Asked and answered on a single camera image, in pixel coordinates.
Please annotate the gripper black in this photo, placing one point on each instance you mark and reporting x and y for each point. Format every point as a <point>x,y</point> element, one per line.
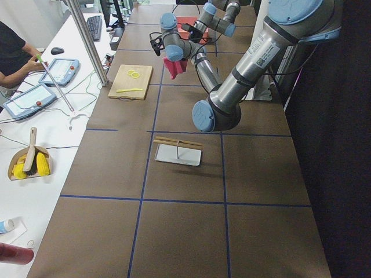
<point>198,32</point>

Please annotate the pink fleece cloth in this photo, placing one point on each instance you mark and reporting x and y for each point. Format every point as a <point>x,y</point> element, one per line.
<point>175,67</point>

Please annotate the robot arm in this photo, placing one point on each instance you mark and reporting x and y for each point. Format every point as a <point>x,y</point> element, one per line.
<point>217,15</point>
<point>287,23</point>

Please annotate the pink plastic bin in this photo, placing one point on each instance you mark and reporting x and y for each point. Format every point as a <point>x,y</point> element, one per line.
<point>185,22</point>

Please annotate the bamboo cutting board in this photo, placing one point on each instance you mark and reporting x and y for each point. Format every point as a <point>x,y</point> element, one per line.
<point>124,81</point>

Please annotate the yellow plastic knife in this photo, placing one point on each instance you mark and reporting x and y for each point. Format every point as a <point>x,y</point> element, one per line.
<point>129,90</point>

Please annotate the black keyboard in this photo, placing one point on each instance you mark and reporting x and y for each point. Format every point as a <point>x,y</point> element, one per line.
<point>94,26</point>

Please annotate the wooden rack rod outer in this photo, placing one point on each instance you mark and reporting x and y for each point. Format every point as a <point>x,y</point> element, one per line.
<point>159,138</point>

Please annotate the wooden rack rod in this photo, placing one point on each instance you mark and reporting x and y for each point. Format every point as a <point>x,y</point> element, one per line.
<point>159,138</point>
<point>174,144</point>

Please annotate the wooden rack rod inner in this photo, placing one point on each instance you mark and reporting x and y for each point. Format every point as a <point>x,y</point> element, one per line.
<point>174,144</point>

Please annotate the white rack tray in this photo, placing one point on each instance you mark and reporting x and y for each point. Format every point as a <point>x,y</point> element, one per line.
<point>167,153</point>

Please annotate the teach pendant far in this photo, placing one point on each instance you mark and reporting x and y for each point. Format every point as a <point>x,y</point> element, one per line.
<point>64,70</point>

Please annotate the teach pendant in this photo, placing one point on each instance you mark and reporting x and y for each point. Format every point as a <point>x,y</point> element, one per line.
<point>64,70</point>
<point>30,102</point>

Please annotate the black computer mouse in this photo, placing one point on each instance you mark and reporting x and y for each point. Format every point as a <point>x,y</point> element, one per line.
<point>56,50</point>

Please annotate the metal grabber stick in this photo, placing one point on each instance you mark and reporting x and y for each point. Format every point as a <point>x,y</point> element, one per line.
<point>74,114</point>

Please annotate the white side table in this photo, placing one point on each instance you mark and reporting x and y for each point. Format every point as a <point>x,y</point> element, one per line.
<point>34,199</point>

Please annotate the teach pendant near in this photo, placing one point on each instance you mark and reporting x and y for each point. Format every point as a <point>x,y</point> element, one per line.
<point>30,102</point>

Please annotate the person in black shirt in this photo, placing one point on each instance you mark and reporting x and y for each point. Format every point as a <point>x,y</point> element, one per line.
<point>18,58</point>

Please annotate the wooden dustpan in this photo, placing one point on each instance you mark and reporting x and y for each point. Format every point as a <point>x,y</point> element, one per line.
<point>23,152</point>

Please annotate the yellow corn cob right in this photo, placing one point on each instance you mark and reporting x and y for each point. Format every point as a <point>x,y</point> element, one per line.
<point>42,164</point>

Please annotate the yellow corn cob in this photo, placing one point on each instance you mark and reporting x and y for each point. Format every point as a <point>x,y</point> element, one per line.
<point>42,164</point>
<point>18,171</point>

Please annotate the wooden hand brush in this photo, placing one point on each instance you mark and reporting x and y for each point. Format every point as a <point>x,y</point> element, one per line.
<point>30,166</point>

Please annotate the yellow corn cob left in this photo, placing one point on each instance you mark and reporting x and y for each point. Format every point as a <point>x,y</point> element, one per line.
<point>18,171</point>

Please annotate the white paper sheet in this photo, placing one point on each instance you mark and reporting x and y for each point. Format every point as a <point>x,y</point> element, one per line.
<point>19,230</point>

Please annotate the blue white cup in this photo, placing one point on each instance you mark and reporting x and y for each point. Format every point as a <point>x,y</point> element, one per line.
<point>6,226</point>

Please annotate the red bottle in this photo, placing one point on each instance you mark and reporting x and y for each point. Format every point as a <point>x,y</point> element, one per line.
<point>16,255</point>

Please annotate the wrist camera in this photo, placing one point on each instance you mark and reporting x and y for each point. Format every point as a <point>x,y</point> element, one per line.
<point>156,42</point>

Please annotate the aluminium frame post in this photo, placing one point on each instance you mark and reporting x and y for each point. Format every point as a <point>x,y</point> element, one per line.
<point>80,22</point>

